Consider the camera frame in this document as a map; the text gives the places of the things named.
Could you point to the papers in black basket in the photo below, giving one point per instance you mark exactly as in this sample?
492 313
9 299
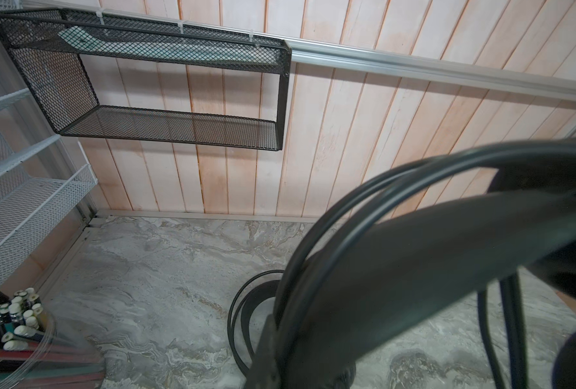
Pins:
182 50

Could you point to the large black gaming headset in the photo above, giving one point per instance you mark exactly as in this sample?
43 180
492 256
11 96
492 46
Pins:
241 311

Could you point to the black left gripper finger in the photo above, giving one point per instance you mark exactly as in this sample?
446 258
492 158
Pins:
264 372

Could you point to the white wire mesh wall shelf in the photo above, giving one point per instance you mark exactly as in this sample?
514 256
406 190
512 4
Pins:
42 88

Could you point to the clear cup of pencils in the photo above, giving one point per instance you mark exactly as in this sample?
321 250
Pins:
40 350

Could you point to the small black wired headphones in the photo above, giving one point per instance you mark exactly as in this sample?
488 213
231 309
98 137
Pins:
416 239

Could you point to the black wire mesh wall basket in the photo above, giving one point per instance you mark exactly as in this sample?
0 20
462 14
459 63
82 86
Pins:
178 102

